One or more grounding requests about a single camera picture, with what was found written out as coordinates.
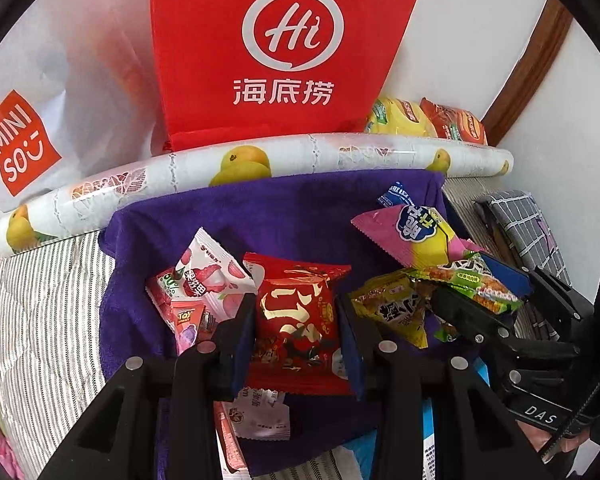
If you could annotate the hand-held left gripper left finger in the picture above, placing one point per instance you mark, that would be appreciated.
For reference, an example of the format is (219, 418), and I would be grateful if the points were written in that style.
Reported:
(242, 345)

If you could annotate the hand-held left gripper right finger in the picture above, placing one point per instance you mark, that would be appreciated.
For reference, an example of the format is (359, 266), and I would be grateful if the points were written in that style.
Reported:
(352, 355)

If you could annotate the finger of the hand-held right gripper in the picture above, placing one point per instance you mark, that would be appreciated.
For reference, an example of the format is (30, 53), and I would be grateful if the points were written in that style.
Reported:
(460, 310)
(505, 272)

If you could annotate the green snack packet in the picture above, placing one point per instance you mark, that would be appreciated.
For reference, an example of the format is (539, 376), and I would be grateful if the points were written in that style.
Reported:
(480, 287)

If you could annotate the yellow snack packet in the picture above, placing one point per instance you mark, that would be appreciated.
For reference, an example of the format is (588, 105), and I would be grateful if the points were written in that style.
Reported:
(395, 310)

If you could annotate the pink white snack packet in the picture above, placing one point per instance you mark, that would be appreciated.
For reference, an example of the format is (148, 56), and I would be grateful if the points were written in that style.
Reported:
(210, 270)

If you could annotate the pink yellow snack bag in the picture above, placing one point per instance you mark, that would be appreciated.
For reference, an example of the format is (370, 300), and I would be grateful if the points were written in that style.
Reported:
(415, 240)

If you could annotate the small blue snack packet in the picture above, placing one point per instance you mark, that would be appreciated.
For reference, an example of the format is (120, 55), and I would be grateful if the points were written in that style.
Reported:
(395, 195)

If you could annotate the purple cloth basket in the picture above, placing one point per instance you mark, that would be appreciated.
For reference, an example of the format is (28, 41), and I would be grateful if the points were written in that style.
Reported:
(290, 220)

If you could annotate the person's right hand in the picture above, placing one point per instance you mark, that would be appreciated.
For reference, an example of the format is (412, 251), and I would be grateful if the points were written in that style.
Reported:
(545, 447)

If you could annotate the grey checked folded cloth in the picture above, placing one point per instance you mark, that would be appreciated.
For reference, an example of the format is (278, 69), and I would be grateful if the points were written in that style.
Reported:
(525, 220)

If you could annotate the white red snack packet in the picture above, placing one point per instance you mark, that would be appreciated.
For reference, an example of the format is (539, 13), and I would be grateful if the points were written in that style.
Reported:
(260, 425)

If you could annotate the blue tissue pack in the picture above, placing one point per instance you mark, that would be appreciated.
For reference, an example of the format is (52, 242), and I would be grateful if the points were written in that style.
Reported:
(362, 462)

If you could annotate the orange chip bag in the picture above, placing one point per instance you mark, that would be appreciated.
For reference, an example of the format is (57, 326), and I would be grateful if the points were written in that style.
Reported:
(460, 125)

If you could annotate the yellow chip bag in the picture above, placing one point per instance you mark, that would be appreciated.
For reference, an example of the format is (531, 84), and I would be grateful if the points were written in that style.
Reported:
(405, 117)

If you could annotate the fruit-print paper roll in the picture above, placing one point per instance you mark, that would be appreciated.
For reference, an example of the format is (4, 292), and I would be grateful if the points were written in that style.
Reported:
(300, 155)

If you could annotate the striped bed quilt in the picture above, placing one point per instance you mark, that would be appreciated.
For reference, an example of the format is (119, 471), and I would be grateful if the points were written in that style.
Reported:
(40, 320)

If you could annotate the red paper bag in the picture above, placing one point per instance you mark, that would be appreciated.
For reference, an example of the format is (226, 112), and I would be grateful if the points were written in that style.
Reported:
(205, 60)

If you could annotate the white plastic shopping bag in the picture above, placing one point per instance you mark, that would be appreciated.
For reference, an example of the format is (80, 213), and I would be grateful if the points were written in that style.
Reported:
(80, 85)

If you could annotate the brown wooden door frame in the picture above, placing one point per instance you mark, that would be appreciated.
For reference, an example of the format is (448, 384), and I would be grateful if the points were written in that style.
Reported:
(530, 70)

